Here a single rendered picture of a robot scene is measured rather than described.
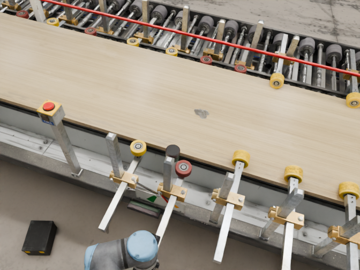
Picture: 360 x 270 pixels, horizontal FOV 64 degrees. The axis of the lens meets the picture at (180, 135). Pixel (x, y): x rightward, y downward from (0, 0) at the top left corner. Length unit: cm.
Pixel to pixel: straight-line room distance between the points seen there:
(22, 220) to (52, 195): 26
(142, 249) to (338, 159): 112
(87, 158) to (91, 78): 48
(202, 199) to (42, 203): 131
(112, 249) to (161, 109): 90
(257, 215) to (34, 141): 138
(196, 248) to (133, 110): 110
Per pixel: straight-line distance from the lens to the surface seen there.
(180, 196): 136
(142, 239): 95
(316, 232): 176
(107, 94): 173
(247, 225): 155
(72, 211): 237
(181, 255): 218
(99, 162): 178
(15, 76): 200
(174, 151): 119
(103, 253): 96
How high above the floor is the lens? 210
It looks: 52 degrees down
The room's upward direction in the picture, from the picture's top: 5 degrees clockwise
